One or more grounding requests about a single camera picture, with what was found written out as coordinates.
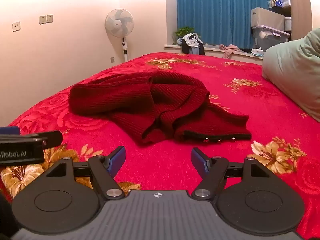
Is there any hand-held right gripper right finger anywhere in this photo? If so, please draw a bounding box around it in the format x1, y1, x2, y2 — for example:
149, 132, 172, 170
191, 147, 274, 201

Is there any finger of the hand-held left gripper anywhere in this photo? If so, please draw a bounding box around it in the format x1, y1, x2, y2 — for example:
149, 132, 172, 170
0, 131, 63, 148
0, 126, 20, 136

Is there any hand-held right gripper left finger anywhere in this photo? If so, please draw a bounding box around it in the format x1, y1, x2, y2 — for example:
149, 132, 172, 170
45, 145, 126, 201

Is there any dark red knit sweater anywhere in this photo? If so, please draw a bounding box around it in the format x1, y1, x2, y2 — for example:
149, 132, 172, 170
68, 71, 252, 146

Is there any red floral blanket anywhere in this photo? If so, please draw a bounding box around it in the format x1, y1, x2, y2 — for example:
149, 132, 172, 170
0, 52, 320, 240

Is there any dark chair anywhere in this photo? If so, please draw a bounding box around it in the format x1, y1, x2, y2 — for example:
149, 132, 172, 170
181, 39, 206, 56

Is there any white windowsill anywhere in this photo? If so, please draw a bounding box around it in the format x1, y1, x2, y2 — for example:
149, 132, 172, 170
164, 43, 264, 60

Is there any pink cloth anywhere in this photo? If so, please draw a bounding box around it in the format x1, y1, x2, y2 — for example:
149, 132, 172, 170
218, 44, 242, 59

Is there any pale green pillow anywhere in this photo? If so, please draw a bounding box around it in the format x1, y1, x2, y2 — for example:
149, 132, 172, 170
262, 27, 320, 123

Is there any green potted plant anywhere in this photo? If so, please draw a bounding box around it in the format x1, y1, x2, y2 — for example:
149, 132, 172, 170
172, 26, 196, 45

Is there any white standing fan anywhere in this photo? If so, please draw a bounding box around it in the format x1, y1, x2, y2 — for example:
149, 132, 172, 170
104, 8, 135, 63

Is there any clear plastic storage box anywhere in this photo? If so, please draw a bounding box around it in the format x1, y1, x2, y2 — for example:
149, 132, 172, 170
251, 25, 291, 51

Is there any blue curtain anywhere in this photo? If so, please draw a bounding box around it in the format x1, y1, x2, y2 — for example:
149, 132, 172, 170
175, 0, 278, 49

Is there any grey box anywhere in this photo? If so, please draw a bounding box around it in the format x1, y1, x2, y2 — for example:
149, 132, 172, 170
251, 7, 285, 32

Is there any shelf with small items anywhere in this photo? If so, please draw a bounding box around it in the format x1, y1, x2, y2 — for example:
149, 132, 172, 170
267, 0, 293, 41

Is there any wooden cabinet panel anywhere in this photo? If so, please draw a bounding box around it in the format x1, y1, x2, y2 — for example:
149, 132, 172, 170
287, 0, 313, 40

